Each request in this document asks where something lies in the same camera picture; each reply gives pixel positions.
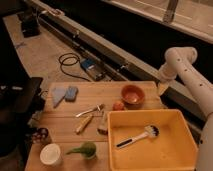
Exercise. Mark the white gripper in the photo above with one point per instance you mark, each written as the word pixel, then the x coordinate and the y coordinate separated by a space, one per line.
pixel 162 87

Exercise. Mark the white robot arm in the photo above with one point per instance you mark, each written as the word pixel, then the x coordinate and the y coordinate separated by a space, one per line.
pixel 179 62

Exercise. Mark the red bowl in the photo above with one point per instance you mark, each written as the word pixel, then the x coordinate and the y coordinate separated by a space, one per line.
pixel 132 94

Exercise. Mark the white dish brush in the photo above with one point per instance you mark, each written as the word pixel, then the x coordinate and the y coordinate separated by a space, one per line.
pixel 150 131

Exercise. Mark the orange tomato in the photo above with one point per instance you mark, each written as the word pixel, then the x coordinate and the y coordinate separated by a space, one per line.
pixel 118 105

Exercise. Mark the yellow plastic tub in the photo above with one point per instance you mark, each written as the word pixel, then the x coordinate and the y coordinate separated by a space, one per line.
pixel 174 149

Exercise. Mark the blue electronic box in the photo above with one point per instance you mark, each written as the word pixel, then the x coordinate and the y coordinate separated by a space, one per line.
pixel 92 69

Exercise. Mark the wooden spatula block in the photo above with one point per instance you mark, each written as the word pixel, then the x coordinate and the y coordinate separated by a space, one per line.
pixel 102 128

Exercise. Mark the light blue folded cloth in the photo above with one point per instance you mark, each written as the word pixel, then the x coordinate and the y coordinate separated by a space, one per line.
pixel 58 94

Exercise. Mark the black stand at left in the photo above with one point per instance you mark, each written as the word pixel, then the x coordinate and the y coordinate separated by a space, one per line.
pixel 16 108

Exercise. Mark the black device on floor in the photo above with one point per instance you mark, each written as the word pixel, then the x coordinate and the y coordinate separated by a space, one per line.
pixel 29 24

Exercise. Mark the long metal rail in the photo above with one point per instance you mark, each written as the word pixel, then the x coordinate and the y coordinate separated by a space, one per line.
pixel 133 36

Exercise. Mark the wooden handled knife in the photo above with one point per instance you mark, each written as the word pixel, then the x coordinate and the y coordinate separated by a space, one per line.
pixel 83 124

